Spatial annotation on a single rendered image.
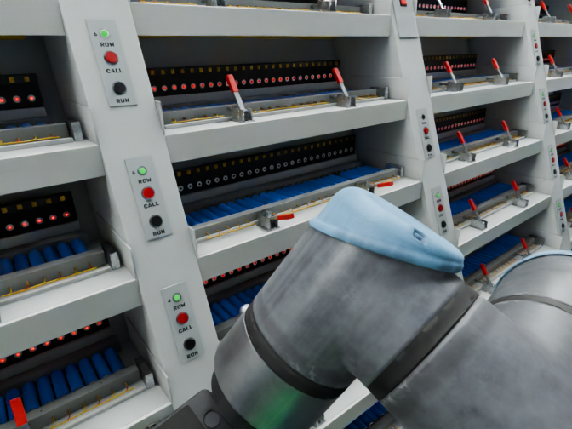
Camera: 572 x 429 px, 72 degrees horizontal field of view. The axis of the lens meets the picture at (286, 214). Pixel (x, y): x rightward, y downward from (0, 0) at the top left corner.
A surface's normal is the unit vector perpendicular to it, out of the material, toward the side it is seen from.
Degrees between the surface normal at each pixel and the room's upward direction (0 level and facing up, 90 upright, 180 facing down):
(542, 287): 13
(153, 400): 19
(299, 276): 59
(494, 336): 47
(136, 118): 90
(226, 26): 109
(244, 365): 66
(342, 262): 73
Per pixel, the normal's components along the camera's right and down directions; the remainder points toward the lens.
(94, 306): 0.61, 0.28
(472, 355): -0.11, -0.45
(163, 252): 0.57, -0.04
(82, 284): -0.03, -0.93
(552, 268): -0.16, -0.97
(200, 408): 0.21, -0.71
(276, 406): -0.08, 0.26
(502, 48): -0.79, 0.25
